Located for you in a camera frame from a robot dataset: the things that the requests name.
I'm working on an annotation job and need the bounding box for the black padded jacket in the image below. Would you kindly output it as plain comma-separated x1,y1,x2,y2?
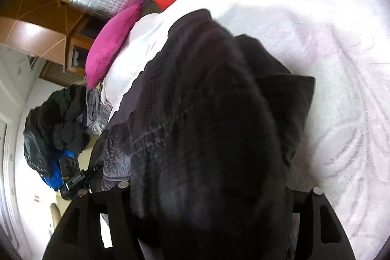
88,8,316,260

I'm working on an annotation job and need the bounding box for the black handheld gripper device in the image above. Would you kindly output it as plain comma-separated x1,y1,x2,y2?
59,156,104,201

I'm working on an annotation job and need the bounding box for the magenta pillow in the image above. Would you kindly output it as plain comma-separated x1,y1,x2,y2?
85,3,142,88

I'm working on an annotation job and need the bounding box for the brown wooden nightstand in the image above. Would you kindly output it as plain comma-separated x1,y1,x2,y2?
1,0,94,75

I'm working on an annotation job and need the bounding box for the white textured bedspread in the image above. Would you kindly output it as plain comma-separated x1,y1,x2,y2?
102,0,389,259

